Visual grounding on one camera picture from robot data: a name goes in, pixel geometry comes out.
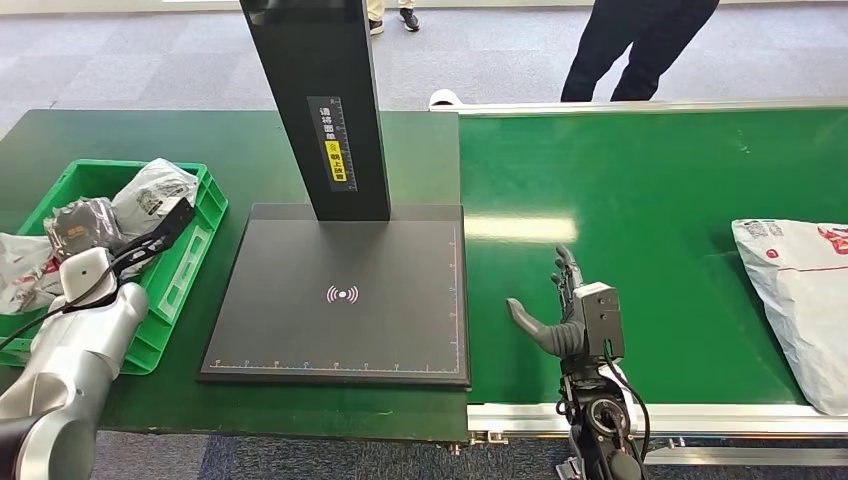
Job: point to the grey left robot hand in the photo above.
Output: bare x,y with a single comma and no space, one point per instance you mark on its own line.
83,225

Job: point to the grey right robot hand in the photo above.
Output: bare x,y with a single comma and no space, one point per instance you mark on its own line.
562,338

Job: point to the grey poly mailer package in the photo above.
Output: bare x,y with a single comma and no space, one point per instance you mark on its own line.
156,189
802,311

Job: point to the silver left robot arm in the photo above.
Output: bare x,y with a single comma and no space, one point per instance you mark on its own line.
73,358

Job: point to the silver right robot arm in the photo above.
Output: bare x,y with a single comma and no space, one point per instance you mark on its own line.
603,414

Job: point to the green conveyor belt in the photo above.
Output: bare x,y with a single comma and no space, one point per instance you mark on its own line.
629,179

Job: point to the flat grey poly mailer package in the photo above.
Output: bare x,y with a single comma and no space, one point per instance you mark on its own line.
802,311

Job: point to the white conveyor roller end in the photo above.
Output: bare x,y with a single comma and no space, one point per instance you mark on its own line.
445,98

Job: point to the green plastic crate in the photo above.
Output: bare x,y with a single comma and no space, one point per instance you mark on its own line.
192,265

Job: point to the dark green table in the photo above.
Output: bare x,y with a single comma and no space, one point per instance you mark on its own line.
199,139

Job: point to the yellow and black column sticker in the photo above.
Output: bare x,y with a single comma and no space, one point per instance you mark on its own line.
333,146

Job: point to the black scanner column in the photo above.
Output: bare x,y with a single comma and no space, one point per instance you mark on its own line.
318,73

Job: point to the person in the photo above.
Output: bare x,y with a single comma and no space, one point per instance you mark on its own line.
409,20
642,46

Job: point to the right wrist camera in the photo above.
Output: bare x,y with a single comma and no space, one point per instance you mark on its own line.
599,318

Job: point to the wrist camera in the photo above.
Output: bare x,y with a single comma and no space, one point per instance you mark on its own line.
599,318
166,228

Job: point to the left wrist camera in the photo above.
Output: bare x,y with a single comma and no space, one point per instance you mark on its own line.
166,228

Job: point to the aluminium conveyor frame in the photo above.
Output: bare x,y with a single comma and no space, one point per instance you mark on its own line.
517,418

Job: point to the black scanner base plate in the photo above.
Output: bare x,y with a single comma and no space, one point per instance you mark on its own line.
371,331

